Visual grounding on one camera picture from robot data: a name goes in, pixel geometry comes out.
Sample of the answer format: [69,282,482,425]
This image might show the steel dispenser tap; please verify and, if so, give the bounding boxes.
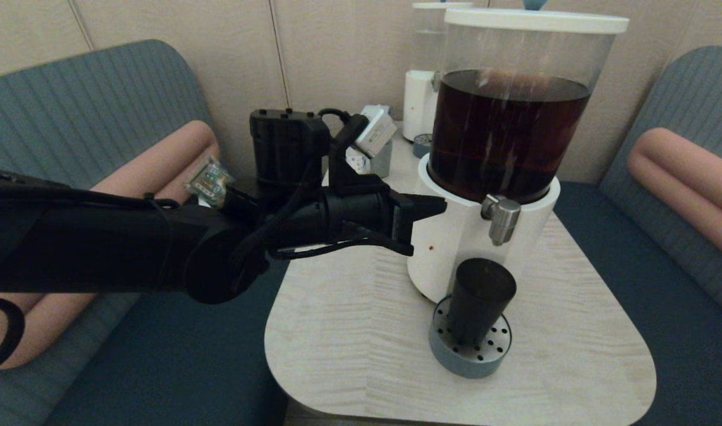
[481,194,523,247]

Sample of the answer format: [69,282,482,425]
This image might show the black plastic cup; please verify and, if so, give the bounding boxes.
[448,257,517,347]

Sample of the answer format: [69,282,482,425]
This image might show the grey-blue plastic cup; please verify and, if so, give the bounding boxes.
[371,141,393,179]

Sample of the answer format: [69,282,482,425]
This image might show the large tea beverage dispenser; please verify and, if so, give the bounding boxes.
[407,25,614,305]

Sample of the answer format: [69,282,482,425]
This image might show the small empty beverage dispenser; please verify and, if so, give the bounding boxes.
[402,9,456,143]

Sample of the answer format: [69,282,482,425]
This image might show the large blue perforated drip tray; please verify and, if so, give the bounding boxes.
[429,294,513,379]

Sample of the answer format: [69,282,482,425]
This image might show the green snack packet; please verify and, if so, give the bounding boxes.
[185,156,236,208]

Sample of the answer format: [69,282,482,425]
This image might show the small white dispenser lid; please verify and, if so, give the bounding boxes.
[413,0,474,11]

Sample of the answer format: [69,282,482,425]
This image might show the pink cylindrical bolster cushion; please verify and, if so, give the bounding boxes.
[0,120,221,370]
[626,128,722,264]

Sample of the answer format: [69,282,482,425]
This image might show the white dispenser lid blue knob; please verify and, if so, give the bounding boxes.
[445,0,630,35]

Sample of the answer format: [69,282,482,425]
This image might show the teal upholstered booth sofa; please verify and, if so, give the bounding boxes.
[553,46,722,426]
[0,39,323,426]

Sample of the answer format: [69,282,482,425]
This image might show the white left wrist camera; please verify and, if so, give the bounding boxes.
[354,106,399,159]

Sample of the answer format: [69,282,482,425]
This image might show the black left camera cable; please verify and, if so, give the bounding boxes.
[318,107,354,126]

